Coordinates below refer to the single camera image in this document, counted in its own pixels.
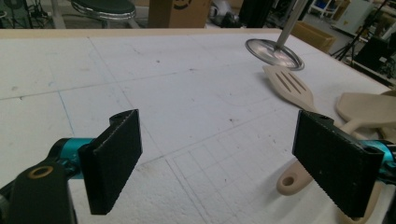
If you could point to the wooden spoon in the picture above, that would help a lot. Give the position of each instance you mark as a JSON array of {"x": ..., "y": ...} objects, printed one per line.
[{"x": 374, "y": 199}]

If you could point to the plain wooden spatula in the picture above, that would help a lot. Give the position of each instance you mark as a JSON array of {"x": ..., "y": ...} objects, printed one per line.
[{"x": 367, "y": 107}]

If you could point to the grey metal stand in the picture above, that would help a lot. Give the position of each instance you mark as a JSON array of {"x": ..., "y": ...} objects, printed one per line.
[{"x": 58, "y": 14}]

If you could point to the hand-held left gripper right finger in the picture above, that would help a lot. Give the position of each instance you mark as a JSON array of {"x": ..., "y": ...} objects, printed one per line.
[{"x": 336, "y": 161}]

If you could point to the metal utensil rack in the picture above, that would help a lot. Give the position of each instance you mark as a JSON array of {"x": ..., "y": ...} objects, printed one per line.
[{"x": 267, "y": 53}]

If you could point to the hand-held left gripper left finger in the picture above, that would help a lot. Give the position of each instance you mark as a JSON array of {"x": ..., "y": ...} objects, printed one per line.
[{"x": 112, "y": 161}]

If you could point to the grey bag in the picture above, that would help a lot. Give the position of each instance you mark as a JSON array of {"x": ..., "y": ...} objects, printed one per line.
[{"x": 224, "y": 12}]

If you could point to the black tripod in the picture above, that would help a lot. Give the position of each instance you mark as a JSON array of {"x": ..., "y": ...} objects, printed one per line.
[{"x": 351, "y": 46}]

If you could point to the white box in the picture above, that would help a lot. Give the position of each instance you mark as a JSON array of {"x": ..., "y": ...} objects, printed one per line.
[{"x": 351, "y": 18}]

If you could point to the slotted wooden spatula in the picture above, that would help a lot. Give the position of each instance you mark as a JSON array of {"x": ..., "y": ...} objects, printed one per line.
[{"x": 289, "y": 85}]

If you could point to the large cardboard box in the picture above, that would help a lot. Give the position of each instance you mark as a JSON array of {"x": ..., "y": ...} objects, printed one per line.
[{"x": 174, "y": 17}]

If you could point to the black round stool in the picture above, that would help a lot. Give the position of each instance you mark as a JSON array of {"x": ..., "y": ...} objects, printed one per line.
[{"x": 102, "y": 7}]

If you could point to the white foam mat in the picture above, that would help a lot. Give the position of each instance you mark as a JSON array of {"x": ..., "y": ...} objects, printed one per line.
[{"x": 186, "y": 109}]

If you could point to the black monitor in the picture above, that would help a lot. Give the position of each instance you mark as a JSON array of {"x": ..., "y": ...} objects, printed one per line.
[{"x": 373, "y": 51}]

